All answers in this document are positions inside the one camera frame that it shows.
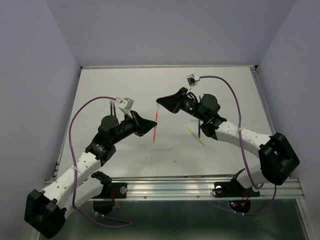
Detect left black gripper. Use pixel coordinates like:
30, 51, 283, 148
110, 110, 156, 145

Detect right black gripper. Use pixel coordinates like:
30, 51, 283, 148
155, 87, 207, 122

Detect orange pen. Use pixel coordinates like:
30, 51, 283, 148
152, 110, 159, 143

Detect red pen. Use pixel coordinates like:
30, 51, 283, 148
112, 102, 117, 117

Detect green pen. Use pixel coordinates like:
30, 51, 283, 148
109, 100, 113, 116

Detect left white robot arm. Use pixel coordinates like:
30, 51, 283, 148
24, 110, 157, 239

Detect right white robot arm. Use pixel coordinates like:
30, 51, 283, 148
156, 87, 300, 195

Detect yellow pen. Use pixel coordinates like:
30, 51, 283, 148
186, 126, 206, 147

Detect purple pen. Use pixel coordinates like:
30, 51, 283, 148
197, 120, 201, 139

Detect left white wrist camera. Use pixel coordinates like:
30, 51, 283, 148
115, 97, 134, 118

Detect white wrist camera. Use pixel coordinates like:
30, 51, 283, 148
115, 97, 134, 118
186, 74, 200, 92

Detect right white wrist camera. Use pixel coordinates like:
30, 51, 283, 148
186, 74, 200, 92

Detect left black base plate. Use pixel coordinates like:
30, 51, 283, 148
93, 182, 128, 200

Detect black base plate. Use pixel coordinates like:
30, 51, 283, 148
93, 182, 128, 200
211, 181, 260, 198

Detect aluminium mounting rail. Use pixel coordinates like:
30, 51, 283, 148
41, 177, 306, 201

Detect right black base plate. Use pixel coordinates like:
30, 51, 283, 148
211, 181, 260, 198

